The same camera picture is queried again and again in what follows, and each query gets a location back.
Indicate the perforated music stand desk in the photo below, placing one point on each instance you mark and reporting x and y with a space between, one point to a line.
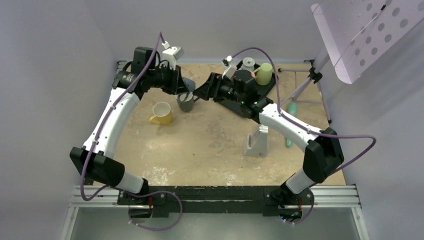
356 33

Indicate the green mug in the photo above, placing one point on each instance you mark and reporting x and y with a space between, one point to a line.
263 74

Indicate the white metronome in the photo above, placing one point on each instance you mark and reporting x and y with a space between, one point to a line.
256 144

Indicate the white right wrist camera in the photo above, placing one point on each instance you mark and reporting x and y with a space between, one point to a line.
229 67

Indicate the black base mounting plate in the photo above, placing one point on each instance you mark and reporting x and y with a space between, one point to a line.
267 200

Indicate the yellow mug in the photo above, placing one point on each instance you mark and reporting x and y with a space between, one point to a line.
162 114

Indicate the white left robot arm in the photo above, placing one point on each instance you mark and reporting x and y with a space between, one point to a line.
148 69

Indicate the aluminium frame rail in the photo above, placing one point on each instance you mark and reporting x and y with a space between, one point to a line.
336 214

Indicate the grey-blue ceramic mug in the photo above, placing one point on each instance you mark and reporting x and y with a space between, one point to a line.
185 101

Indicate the black plastic tray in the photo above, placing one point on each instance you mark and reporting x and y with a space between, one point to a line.
262 90

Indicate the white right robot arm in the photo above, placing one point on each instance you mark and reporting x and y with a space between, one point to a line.
321 148

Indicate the music stand tripod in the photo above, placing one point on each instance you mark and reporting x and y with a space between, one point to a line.
314 76

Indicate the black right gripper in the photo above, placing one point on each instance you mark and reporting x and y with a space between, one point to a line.
212 88

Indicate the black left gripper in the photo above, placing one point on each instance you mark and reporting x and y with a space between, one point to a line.
178 84

